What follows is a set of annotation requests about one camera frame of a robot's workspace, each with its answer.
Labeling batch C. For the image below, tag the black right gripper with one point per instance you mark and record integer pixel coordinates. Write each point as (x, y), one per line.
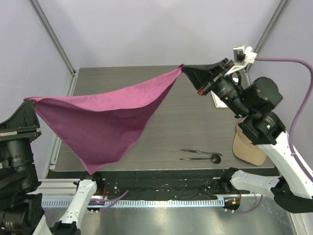
(202, 76)

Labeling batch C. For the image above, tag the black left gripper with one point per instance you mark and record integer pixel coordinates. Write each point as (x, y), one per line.
(25, 122)

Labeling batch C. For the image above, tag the magenta cloth napkin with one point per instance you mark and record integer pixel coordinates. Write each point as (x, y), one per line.
(101, 128)

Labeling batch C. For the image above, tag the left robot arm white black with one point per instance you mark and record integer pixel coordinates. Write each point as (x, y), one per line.
(21, 211)

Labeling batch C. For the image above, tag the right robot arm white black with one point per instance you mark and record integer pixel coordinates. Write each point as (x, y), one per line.
(292, 190)

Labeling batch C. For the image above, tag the white folded towel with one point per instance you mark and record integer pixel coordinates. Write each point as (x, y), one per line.
(218, 103)

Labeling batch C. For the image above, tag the dark metal fork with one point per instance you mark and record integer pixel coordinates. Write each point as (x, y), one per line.
(201, 152)

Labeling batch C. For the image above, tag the tan baseball cap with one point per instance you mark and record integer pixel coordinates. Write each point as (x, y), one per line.
(245, 150)

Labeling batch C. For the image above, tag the dark metal spoon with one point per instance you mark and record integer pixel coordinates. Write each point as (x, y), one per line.
(215, 158)

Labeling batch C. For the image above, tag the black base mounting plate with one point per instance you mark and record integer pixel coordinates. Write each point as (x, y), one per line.
(162, 185)

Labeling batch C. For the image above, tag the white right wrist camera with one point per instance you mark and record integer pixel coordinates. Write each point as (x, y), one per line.
(243, 56)

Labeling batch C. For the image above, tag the aluminium frame post right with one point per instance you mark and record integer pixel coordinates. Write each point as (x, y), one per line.
(280, 9)

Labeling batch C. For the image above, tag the aluminium frame post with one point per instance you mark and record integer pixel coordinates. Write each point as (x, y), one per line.
(52, 35)
(280, 9)

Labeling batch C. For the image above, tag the aluminium front rail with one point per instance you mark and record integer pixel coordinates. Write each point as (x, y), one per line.
(57, 187)

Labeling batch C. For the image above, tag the slotted cable duct strip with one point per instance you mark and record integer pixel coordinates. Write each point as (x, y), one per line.
(65, 202)

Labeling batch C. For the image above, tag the aluminium frame post left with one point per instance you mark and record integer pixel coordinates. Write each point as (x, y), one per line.
(52, 35)

